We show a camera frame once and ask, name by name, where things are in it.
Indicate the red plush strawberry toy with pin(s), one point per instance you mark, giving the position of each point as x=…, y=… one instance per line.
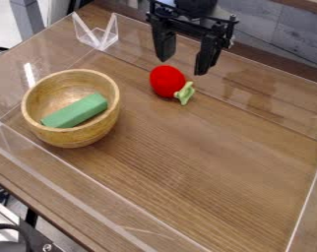
x=169, y=84

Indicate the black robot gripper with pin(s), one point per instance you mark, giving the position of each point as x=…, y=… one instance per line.
x=195, y=18

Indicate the brown wooden bowl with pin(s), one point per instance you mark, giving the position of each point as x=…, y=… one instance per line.
x=56, y=91

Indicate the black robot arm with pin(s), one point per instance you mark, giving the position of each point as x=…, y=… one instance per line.
x=198, y=19

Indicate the clear acrylic tray enclosure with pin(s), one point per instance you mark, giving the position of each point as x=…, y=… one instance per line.
x=208, y=177

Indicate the black chair part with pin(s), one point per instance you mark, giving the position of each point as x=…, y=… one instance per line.
x=30, y=240

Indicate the black table leg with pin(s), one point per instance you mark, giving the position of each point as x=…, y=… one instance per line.
x=32, y=218

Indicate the green rectangular block stick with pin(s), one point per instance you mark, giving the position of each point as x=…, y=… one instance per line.
x=77, y=112

